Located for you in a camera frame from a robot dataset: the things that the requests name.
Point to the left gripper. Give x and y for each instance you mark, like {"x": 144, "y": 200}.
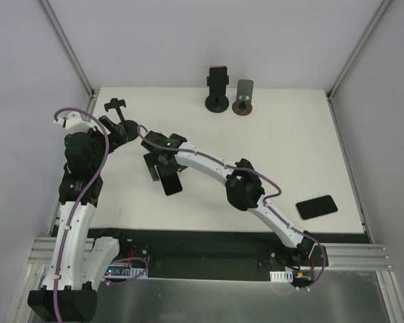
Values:
{"x": 111, "y": 126}

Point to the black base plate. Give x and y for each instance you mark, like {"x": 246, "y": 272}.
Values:
{"x": 212, "y": 255}

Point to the purple phone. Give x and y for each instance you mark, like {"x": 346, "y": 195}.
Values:
{"x": 217, "y": 81}

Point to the white-edged phone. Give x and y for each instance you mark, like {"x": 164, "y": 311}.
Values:
{"x": 316, "y": 207}

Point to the black round-base clamp stand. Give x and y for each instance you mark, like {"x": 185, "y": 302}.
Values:
{"x": 217, "y": 101}

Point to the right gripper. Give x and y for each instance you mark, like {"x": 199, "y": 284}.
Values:
{"x": 162, "y": 163}

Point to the white cable duct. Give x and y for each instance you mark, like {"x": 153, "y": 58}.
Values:
{"x": 120, "y": 273}
{"x": 289, "y": 276}

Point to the left white cable duct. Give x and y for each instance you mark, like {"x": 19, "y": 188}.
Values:
{"x": 120, "y": 273}

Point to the right white cable duct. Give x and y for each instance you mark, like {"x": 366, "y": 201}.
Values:
{"x": 289, "y": 276}

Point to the black phone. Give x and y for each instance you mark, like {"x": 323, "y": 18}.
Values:
{"x": 170, "y": 183}

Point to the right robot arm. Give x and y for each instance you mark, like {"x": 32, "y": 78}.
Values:
{"x": 244, "y": 190}

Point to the black stand with wooden base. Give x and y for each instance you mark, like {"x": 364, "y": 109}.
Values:
{"x": 243, "y": 103}

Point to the tall black clamp stand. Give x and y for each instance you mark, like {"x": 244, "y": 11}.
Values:
{"x": 130, "y": 126}

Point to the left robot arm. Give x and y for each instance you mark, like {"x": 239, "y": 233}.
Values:
{"x": 69, "y": 291}

